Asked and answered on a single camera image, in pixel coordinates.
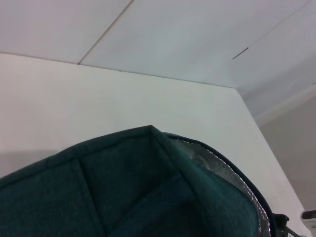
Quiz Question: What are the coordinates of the clear plastic food container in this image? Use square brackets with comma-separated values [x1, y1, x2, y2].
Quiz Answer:
[300, 210, 316, 237]

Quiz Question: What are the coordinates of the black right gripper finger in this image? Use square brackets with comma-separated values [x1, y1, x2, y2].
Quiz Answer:
[273, 213, 290, 237]

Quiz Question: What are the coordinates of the dark teal insulated lunch bag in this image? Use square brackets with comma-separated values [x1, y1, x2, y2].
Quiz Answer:
[0, 125, 275, 237]

